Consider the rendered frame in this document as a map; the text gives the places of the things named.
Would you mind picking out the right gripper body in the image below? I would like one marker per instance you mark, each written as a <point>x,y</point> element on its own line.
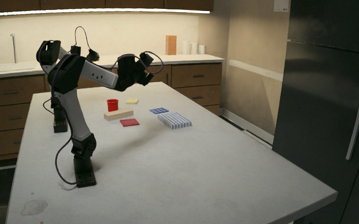
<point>142,79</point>

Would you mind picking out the beige rectangular block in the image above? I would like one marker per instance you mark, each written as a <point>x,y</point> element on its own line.
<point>118,114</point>

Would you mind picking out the red cup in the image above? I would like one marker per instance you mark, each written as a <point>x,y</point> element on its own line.
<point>112,106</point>

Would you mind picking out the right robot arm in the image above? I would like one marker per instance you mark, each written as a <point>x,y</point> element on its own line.
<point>84,142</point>

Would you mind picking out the red square coaster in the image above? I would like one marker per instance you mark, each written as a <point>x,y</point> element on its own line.
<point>129,122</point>

